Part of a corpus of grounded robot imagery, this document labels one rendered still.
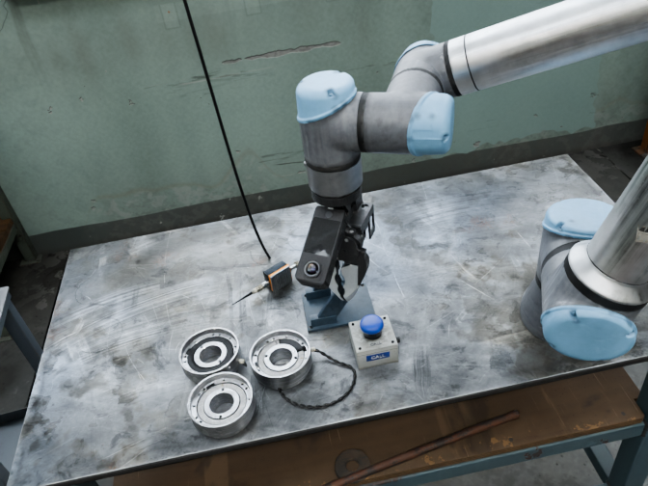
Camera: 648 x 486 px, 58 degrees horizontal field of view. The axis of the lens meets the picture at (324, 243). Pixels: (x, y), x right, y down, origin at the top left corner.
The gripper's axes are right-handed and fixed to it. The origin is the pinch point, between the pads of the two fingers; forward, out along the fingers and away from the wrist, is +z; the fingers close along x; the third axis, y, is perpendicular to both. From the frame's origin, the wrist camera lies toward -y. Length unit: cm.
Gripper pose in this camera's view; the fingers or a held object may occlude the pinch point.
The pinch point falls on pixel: (343, 297)
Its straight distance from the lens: 93.3
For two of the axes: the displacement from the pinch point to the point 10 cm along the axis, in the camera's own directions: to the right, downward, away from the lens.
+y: 3.6, -6.2, 6.9
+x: -9.3, -1.5, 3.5
